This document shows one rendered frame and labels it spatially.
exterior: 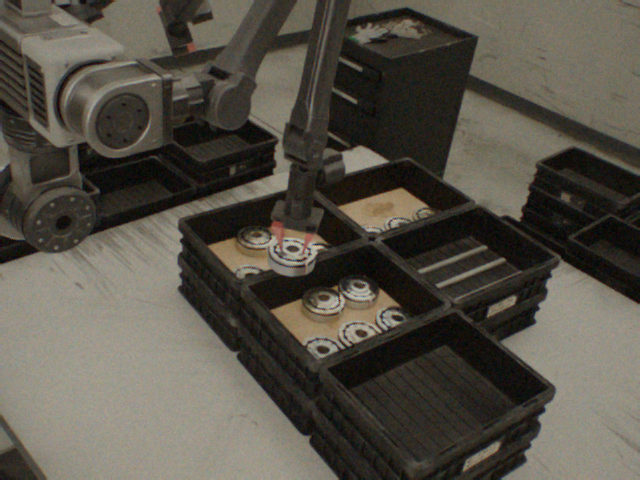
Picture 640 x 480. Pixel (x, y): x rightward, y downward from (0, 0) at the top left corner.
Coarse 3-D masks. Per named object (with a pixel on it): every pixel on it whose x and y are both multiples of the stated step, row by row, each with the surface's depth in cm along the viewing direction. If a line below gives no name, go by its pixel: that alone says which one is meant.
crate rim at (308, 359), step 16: (320, 256) 181; (336, 256) 183; (432, 288) 176; (256, 304) 164; (448, 304) 172; (272, 320) 160; (416, 320) 165; (288, 336) 156; (384, 336) 160; (304, 352) 153; (336, 352) 154
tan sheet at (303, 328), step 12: (336, 288) 188; (300, 300) 182; (384, 300) 186; (276, 312) 177; (288, 312) 178; (300, 312) 179; (348, 312) 181; (360, 312) 181; (372, 312) 182; (288, 324) 174; (300, 324) 175; (312, 324) 175; (324, 324) 176; (336, 324) 176; (372, 324) 178; (300, 336) 171; (312, 336) 172; (324, 336) 173; (336, 336) 173
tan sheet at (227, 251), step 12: (228, 240) 200; (276, 240) 202; (312, 240) 204; (216, 252) 195; (228, 252) 195; (240, 252) 196; (228, 264) 191; (240, 264) 191; (252, 264) 192; (264, 264) 193
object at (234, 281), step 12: (276, 192) 204; (240, 204) 197; (324, 204) 201; (192, 216) 189; (336, 216) 198; (180, 228) 186; (192, 240) 182; (360, 240) 189; (204, 252) 178; (324, 252) 183; (216, 264) 175; (228, 276) 171; (252, 276) 171; (240, 288) 170
